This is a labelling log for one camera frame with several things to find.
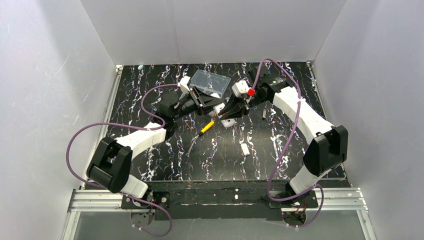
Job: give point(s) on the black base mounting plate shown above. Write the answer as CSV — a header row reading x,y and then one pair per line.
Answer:
x,y
240,199

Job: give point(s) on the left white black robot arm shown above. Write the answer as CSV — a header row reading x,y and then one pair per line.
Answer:
x,y
111,163

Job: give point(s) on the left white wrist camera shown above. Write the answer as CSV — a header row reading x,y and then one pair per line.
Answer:
x,y
183,84

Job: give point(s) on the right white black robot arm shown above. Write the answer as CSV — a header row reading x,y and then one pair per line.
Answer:
x,y
327,144

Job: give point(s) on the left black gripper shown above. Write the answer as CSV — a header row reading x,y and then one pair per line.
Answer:
x,y
199,101

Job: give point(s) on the yellow handled screwdriver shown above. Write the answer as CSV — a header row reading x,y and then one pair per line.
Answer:
x,y
200,133

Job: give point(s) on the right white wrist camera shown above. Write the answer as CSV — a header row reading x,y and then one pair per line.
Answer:
x,y
242,90

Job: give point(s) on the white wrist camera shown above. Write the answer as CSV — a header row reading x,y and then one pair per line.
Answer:
x,y
242,90
183,84

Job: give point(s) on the white battery cover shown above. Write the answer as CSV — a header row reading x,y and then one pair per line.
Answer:
x,y
245,149

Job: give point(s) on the clear plastic parts organizer box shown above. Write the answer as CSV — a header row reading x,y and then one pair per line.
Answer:
x,y
210,83

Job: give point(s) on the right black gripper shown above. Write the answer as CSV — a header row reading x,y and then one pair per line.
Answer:
x,y
245,104

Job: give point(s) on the white remote control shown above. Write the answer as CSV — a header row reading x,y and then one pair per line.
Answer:
x,y
226,122

